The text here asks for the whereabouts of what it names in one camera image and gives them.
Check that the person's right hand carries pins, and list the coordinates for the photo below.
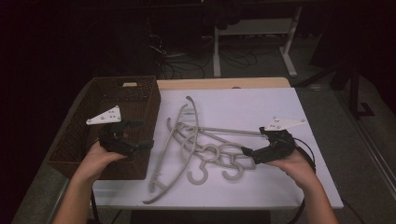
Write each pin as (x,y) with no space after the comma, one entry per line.
(295,169)

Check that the white board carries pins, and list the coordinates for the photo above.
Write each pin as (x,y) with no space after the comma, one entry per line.
(249,102)

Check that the brown woven basket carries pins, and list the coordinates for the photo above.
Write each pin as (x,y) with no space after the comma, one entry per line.
(93,93)

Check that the grey plastic hanger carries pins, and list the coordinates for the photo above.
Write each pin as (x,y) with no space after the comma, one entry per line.
(233,178)
(195,112)
(197,182)

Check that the person's left hand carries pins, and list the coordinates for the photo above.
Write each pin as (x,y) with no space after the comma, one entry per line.
(93,161)

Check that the white table frame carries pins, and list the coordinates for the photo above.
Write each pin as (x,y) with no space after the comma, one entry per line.
(217,53)

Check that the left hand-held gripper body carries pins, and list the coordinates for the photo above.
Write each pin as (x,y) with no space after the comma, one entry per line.
(113,140)

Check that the black floor stand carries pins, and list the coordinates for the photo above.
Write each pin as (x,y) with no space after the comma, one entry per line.
(353,93)

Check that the dark cloth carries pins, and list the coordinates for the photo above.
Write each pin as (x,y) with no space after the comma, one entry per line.
(222,14)

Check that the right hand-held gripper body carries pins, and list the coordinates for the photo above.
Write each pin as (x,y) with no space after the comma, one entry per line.
(277,149)

